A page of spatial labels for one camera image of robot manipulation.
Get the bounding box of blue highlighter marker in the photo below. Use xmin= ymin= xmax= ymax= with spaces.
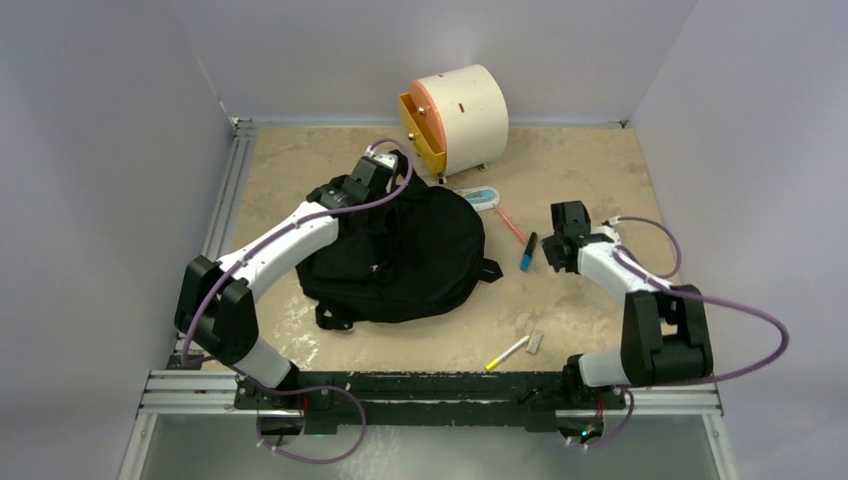
xmin=519 ymin=231 xmax=538 ymax=272

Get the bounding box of black student backpack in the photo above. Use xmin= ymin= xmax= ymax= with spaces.
xmin=296 ymin=175 xmax=503 ymax=330

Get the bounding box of grey marker cap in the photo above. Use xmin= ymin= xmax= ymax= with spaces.
xmin=526 ymin=330 xmax=544 ymax=355

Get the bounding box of yellow white marker pen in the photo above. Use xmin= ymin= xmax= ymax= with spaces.
xmin=485 ymin=335 xmax=530 ymax=372

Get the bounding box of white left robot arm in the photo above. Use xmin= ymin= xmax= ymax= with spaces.
xmin=174 ymin=150 xmax=414 ymax=409

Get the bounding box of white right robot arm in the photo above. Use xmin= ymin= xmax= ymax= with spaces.
xmin=541 ymin=201 xmax=714 ymax=407

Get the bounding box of blue scissors blister pack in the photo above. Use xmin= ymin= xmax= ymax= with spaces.
xmin=455 ymin=186 xmax=501 ymax=212

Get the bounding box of orange pen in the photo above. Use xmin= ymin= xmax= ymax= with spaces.
xmin=494 ymin=206 xmax=528 ymax=244

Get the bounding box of cream cylindrical drawer box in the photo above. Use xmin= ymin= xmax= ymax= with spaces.
xmin=404 ymin=64 xmax=509 ymax=178

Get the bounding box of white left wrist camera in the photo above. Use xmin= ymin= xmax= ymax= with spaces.
xmin=371 ymin=153 xmax=399 ymax=171

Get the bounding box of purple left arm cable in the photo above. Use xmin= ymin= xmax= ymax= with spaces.
xmin=180 ymin=137 xmax=416 ymax=467

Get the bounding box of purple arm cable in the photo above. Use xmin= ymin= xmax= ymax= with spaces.
xmin=563 ymin=215 xmax=791 ymax=452
xmin=180 ymin=137 xmax=416 ymax=467

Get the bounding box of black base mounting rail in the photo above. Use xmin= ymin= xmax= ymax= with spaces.
xmin=234 ymin=368 xmax=627 ymax=434

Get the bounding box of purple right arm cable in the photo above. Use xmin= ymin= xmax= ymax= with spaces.
xmin=563 ymin=215 xmax=791 ymax=452

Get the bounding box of aluminium table frame rail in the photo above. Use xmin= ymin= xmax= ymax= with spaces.
xmin=118 ymin=118 xmax=261 ymax=479

